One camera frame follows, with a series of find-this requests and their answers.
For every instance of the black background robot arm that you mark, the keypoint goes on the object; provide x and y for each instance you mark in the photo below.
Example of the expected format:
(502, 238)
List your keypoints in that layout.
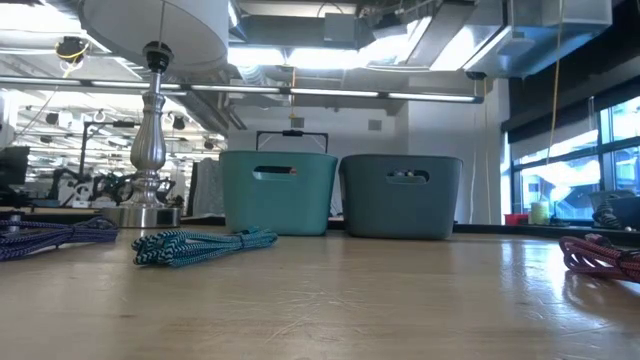
(167, 192)
(100, 185)

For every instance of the teal plastic bin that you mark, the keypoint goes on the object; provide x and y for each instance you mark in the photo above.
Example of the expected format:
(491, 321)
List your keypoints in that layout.
(277, 205)

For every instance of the blue-grey plastic bin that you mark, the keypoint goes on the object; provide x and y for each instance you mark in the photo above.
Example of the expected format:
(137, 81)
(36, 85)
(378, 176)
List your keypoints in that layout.
(400, 210)

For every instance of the white draped cloth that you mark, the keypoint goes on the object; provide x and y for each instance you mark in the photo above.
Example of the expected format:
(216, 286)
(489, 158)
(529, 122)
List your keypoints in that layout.
(207, 190)

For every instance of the long ceiling light strip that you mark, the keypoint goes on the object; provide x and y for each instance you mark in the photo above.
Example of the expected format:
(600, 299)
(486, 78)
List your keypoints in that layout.
(225, 89)

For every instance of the silver lamp base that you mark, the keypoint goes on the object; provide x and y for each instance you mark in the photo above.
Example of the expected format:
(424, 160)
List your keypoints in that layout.
(147, 150)

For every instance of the small red box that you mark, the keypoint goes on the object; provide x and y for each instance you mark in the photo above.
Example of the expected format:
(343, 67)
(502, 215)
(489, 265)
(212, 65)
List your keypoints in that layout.
(515, 219)

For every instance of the pale green cup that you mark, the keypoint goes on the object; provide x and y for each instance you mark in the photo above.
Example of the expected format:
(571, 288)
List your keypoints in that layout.
(539, 214)

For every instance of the white lamp shade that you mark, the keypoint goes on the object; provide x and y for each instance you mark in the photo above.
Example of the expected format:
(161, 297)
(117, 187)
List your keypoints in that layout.
(150, 30)

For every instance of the large window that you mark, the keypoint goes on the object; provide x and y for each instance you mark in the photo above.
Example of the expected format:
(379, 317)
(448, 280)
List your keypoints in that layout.
(575, 170)

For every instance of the black yellow ceiling fixture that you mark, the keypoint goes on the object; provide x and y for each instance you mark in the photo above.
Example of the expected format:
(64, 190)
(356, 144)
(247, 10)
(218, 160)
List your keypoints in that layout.
(71, 49)

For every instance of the dark monitor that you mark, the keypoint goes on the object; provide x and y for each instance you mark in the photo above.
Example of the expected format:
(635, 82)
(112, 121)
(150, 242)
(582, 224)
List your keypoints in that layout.
(14, 165)

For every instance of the black stand frame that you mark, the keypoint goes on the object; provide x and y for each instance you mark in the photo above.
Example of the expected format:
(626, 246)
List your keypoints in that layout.
(292, 133)

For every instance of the grey wall plate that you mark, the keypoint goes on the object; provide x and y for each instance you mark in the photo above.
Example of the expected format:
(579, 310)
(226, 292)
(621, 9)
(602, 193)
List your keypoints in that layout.
(375, 125)
(297, 122)

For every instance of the black ceiling camera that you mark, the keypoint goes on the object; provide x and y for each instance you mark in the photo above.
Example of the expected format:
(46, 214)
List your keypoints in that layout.
(475, 75)

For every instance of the black aluminium table frame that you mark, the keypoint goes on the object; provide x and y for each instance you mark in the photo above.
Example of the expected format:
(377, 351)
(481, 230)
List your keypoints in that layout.
(550, 230)

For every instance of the silver ventilation duct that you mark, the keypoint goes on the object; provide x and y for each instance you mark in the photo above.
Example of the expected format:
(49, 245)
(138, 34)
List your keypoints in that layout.
(540, 35)

